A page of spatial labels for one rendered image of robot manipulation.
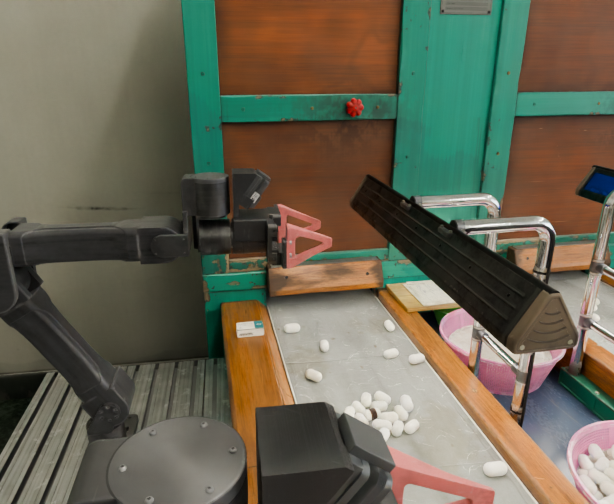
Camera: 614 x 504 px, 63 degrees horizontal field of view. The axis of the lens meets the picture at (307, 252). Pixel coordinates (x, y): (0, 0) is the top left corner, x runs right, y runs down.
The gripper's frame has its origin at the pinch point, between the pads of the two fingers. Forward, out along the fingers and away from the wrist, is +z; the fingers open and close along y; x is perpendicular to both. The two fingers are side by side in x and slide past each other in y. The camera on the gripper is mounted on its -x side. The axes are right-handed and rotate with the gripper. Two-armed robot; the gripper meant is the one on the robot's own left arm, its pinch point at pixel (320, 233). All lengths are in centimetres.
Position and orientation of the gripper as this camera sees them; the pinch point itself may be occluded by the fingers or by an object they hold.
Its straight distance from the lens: 83.0
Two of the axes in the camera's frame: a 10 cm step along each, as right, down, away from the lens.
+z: 9.9, -0.4, 1.5
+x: -0.1, 9.4, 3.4
